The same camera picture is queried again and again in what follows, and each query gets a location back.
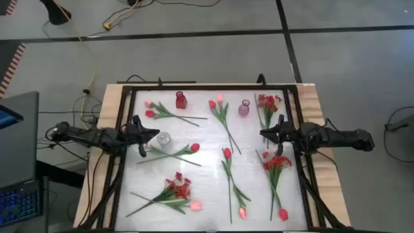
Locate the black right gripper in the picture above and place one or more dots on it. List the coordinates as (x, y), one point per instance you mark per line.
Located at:
(291, 134)

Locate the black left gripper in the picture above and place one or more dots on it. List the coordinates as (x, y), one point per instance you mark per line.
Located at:
(134, 134)

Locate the pink artificial tulip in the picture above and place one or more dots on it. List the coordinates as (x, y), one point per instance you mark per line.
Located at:
(148, 103)
(195, 206)
(220, 98)

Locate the purple glass vase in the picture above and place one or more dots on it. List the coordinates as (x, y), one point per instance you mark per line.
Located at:
(244, 109)

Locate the tulip stems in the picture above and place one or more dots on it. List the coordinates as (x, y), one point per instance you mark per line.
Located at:
(242, 213)

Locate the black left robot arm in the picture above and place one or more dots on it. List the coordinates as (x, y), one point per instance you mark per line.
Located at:
(93, 137)

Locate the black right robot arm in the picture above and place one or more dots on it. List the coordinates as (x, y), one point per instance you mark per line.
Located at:
(339, 136)

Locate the clear glass vase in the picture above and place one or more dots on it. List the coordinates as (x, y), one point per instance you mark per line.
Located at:
(164, 139)

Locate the red glass vase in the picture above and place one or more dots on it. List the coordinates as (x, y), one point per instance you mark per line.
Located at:
(181, 101)

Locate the black desk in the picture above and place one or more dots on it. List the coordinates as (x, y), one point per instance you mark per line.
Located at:
(61, 174)

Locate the grey stand foot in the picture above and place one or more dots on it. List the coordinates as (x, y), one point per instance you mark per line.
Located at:
(401, 124)

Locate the grey laptop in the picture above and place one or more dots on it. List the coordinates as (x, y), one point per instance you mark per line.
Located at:
(19, 155)

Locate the lit monitor screen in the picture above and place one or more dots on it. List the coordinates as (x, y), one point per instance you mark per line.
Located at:
(8, 118)

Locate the backlit black keyboard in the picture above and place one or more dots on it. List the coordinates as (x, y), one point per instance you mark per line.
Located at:
(19, 204)

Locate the black stand base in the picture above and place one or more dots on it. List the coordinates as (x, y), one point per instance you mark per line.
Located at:
(56, 14)

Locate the black orange-striped floor mat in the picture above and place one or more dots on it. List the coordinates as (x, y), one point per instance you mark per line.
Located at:
(8, 6)
(9, 61)

